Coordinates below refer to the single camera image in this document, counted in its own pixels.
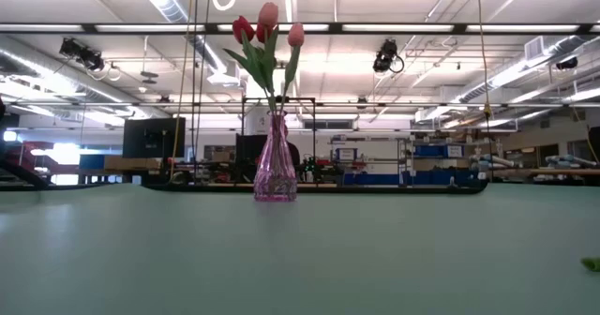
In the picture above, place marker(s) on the pink artificial tulip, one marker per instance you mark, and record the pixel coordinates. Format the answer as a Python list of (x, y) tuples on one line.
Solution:
[(268, 15), (295, 34)]

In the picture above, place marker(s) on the green leaf flower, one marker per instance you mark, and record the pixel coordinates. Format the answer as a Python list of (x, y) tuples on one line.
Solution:
[(593, 264)]

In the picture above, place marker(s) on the pink glass vase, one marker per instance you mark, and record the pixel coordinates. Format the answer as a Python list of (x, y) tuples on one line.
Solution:
[(275, 174)]

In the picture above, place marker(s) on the small black monitor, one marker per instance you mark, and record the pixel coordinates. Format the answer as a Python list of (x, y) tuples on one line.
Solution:
[(248, 146)]

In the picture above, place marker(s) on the metal shelving rack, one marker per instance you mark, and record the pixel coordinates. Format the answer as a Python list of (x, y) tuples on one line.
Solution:
[(403, 155)]

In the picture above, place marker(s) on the green table mat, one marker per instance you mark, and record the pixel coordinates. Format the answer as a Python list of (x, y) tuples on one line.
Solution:
[(300, 259)]

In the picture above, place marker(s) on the blue storage bins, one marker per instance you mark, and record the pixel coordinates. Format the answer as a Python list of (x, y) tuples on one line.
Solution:
[(422, 177)]

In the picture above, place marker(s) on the large black monitor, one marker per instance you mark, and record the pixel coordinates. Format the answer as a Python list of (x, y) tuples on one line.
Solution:
[(154, 137)]

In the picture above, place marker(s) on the brown cardboard box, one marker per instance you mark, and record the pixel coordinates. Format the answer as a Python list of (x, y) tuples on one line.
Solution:
[(131, 162)]

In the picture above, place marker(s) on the white air vent grille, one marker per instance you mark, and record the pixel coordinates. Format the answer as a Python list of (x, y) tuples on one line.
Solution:
[(533, 48)]

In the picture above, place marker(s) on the black overhead frame beam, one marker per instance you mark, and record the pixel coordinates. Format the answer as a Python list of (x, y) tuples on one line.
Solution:
[(335, 28)]

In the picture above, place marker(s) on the black ceiling-mounted camera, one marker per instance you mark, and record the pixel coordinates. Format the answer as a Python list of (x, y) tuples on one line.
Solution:
[(385, 55), (84, 55)]

